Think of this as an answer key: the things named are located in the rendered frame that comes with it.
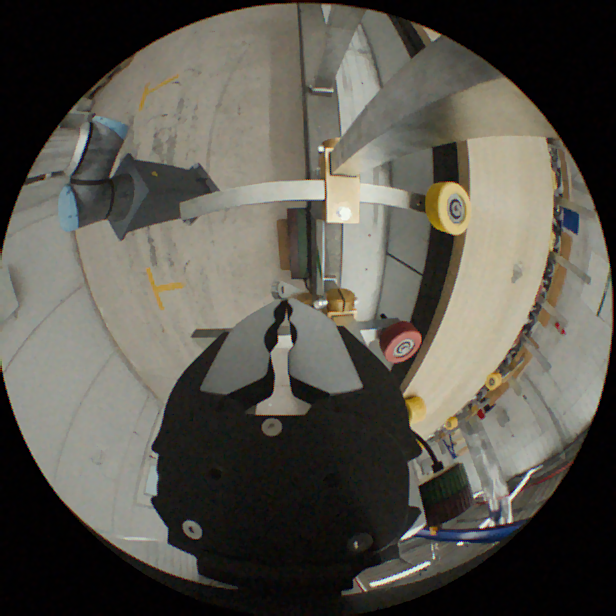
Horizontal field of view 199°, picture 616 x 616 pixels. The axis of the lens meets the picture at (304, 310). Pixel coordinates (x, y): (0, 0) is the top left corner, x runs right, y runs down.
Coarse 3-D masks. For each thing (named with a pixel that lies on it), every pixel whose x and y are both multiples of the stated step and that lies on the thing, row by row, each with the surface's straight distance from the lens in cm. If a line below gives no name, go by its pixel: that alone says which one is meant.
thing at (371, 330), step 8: (376, 320) 37; (384, 320) 38; (392, 320) 38; (224, 328) 37; (280, 328) 34; (288, 328) 34; (360, 328) 34; (368, 328) 35; (376, 328) 35; (384, 328) 36; (192, 336) 39; (200, 336) 38; (208, 336) 37; (216, 336) 36; (280, 336) 32; (288, 336) 32; (368, 336) 35; (376, 336) 36; (200, 344) 39; (208, 344) 38; (280, 344) 34; (288, 344) 33
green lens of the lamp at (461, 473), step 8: (456, 472) 19; (464, 472) 20; (440, 480) 19; (448, 480) 19; (456, 480) 19; (464, 480) 20; (424, 488) 19; (432, 488) 19; (440, 488) 19; (448, 488) 19; (456, 488) 19; (424, 496) 19; (432, 496) 19; (440, 496) 19; (448, 496) 19; (424, 504) 19
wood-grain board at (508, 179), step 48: (480, 144) 41; (528, 144) 75; (480, 192) 37; (528, 192) 63; (480, 240) 38; (528, 240) 65; (480, 288) 43; (528, 288) 80; (432, 336) 40; (480, 336) 58; (432, 384) 59; (480, 384) 111; (432, 432) 160
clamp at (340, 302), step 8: (336, 288) 32; (344, 288) 32; (328, 296) 29; (336, 296) 29; (344, 296) 29; (352, 296) 30; (328, 304) 29; (336, 304) 28; (344, 304) 28; (352, 304) 29; (328, 312) 29; (336, 312) 29; (344, 312) 29; (352, 312) 29
